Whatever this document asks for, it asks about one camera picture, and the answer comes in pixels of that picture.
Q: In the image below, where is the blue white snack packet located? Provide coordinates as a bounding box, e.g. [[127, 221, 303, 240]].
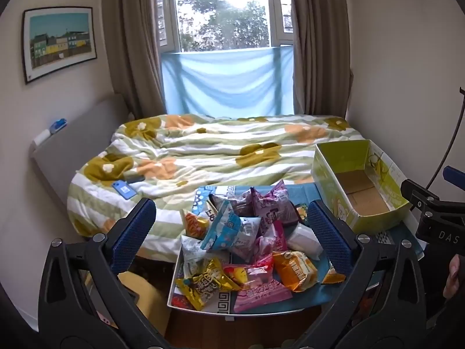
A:
[[201, 200, 242, 251]]

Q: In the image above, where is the purple snack packet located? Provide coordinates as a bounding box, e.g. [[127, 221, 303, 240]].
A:
[[252, 180, 300, 226]]

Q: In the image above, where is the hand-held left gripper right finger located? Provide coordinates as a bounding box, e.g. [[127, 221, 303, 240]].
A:
[[291, 199, 427, 349]]

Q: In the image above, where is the flat pink snack packet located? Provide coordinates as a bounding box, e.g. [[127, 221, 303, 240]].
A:
[[232, 280, 293, 313]]

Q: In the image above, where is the black cable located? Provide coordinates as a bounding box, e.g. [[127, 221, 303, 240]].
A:
[[427, 86, 465, 190]]

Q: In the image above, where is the light blue snack packet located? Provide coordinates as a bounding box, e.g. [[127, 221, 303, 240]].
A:
[[232, 216, 262, 262]]

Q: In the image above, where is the person's right hand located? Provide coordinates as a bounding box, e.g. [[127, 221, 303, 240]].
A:
[[448, 254, 465, 299]]

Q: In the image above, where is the yellow cushion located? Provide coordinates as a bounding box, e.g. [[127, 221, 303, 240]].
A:
[[118, 273, 171, 328]]

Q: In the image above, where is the small white object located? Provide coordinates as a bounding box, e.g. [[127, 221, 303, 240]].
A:
[[33, 129, 53, 146]]

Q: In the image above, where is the blue patterned tray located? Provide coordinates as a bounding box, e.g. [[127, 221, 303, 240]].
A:
[[167, 184, 425, 317]]

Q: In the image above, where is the floral blanket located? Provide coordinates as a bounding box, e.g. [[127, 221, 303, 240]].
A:
[[67, 114, 366, 262]]

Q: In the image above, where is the white translucent snack packet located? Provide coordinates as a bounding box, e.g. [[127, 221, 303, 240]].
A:
[[287, 223, 323, 260]]

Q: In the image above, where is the small orange snack packet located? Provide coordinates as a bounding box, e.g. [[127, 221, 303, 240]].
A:
[[321, 265, 346, 285]]

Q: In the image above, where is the yellow white chip packet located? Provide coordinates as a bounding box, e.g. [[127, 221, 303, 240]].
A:
[[181, 209, 211, 240]]

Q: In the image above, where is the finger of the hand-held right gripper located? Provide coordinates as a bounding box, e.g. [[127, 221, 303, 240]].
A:
[[442, 166, 465, 192], [400, 178, 443, 212]]

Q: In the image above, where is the brown curtain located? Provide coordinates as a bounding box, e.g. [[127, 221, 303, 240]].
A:
[[102, 0, 168, 120], [287, 0, 355, 117]]

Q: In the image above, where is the red pink snack packet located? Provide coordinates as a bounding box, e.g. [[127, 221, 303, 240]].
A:
[[222, 252, 275, 288]]

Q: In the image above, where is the framed wall picture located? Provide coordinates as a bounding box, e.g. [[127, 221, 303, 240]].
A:
[[22, 6, 98, 85]]

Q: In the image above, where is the blue dotted snack packet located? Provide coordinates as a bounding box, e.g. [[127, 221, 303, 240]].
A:
[[192, 186, 219, 215]]

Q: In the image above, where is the brown snack packet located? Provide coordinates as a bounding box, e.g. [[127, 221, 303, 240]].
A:
[[209, 193, 255, 217]]

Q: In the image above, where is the grey white snack packet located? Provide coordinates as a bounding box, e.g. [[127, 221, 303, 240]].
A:
[[180, 236, 219, 279]]

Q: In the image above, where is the window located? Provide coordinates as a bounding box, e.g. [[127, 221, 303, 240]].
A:
[[156, 0, 293, 53]]

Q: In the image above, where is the green cardboard box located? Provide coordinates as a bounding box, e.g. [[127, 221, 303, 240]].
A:
[[311, 139, 413, 230]]

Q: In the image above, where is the grey headboard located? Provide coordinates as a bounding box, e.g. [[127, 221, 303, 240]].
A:
[[31, 94, 131, 226]]

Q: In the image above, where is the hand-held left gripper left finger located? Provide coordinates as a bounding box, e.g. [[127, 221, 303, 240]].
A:
[[38, 197, 171, 349]]

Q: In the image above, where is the light blue window cloth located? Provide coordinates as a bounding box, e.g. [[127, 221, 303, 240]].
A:
[[160, 45, 295, 117]]

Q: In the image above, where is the yellow snack packet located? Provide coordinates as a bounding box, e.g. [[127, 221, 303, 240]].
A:
[[176, 258, 242, 311]]

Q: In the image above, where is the blue phone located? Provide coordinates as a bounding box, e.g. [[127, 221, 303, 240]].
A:
[[112, 181, 138, 200]]

